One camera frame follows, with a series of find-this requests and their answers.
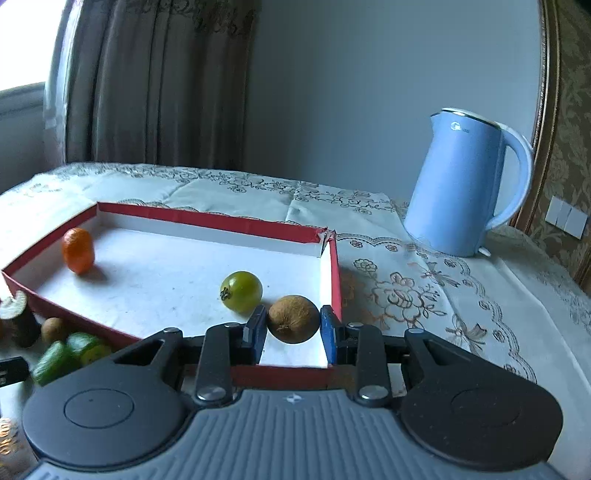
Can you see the green cut cucumber piece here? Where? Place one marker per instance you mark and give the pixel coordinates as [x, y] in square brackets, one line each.
[87, 348]

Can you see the orange mandarin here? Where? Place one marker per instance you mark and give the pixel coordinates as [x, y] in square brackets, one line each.
[78, 250]

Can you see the dark sugarcane piece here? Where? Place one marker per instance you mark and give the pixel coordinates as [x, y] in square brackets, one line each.
[25, 327]

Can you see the white embroidered tablecloth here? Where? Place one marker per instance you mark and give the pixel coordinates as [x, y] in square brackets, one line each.
[517, 308]

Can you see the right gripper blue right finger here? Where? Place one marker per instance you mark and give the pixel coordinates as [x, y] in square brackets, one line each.
[330, 325]

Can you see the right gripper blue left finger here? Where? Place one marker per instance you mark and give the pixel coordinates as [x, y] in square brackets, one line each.
[254, 335]

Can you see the brown curtain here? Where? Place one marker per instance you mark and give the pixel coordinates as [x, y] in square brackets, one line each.
[149, 82]

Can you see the gold framed headboard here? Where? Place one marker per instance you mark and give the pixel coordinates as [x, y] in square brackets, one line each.
[561, 138]

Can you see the white wall switch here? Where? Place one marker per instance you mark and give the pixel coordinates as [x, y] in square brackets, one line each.
[566, 217]

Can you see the window frame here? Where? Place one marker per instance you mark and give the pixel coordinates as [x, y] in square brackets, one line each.
[22, 98]

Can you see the brown longan on table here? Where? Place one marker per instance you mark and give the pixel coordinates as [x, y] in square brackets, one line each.
[53, 329]

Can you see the green tomato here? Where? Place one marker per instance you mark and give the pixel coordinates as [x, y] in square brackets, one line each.
[241, 292]

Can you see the brown longan fruit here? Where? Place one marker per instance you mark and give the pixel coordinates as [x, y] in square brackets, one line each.
[293, 319]

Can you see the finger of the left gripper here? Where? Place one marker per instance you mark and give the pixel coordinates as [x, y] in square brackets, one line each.
[13, 370]

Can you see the light blue electric kettle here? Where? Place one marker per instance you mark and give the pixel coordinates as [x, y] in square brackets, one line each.
[453, 204]

